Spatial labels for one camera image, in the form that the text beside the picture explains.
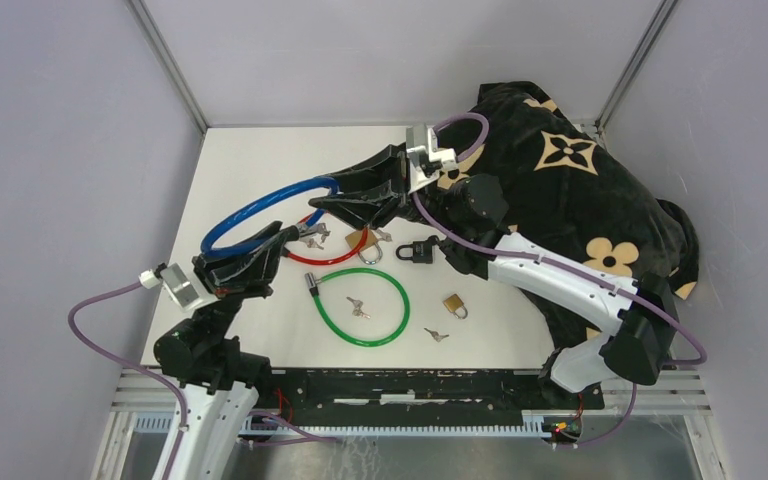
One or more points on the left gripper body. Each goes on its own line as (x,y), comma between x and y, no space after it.
(250,280)

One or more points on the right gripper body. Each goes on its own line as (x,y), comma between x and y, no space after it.
(392,205)

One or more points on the large brass padlock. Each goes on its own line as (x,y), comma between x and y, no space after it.
(367,246)

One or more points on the blue cable lock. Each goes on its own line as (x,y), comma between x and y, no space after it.
(207,246)

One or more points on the red cable lock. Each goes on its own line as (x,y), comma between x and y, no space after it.
(306,233)

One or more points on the green cable lock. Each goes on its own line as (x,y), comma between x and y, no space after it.
(312,283)

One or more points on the red cable lock keys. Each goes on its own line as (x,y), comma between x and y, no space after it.
(312,243)

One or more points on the black padlock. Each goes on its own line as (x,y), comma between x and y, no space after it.
(419,251)

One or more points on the small brass padlock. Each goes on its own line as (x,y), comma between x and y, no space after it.
(456,306)

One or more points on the small padlock keys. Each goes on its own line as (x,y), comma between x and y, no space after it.
(436,336)

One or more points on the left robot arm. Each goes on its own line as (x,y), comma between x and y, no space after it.
(215,383)

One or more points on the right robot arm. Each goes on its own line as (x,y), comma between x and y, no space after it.
(635,317)

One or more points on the large padlock keys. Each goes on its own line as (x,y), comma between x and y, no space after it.
(383,236)

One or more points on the black floral blanket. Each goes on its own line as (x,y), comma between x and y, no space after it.
(565,192)

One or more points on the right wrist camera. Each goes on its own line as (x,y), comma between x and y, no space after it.
(426,161)

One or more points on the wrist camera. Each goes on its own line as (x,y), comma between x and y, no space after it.
(426,161)
(172,279)

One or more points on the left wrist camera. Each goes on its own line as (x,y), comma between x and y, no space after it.
(172,279)

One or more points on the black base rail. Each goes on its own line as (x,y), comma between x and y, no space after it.
(317,397)

